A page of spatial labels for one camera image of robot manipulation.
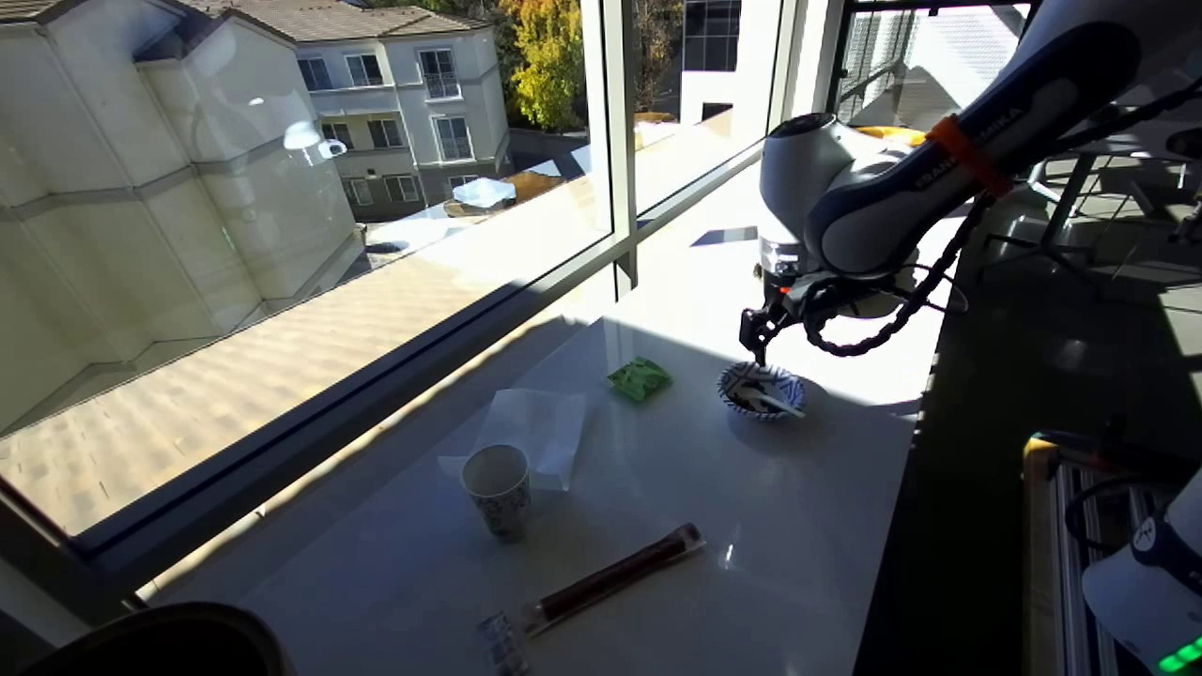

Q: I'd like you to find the grey window frame mullion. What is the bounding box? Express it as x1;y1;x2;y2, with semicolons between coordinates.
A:
579;0;644;304

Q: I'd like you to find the metal rack with yellow tip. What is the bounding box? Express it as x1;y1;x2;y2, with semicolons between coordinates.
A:
1019;429;1105;676

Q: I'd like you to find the dark round object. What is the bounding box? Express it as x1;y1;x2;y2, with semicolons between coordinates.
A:
16;601;292;676

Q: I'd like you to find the small patterned ceramic bowl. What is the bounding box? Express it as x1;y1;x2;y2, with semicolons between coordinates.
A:
717;360;811;426

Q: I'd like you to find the dark brown chopsticks pair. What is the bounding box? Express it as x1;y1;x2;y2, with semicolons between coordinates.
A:
476;518;709;648

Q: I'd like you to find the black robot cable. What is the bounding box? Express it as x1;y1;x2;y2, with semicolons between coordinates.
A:
783;200;997;360

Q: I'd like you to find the white device with green light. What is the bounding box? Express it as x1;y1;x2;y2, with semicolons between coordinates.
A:
1079;465;1202;676

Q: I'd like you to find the white paper napkin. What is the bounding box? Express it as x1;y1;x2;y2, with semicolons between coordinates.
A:
468;385;593;496

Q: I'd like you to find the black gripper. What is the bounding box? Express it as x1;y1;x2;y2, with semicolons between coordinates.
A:
737;237;807;367

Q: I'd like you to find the green sponge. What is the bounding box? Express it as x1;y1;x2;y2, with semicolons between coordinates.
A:
603;357;676;411

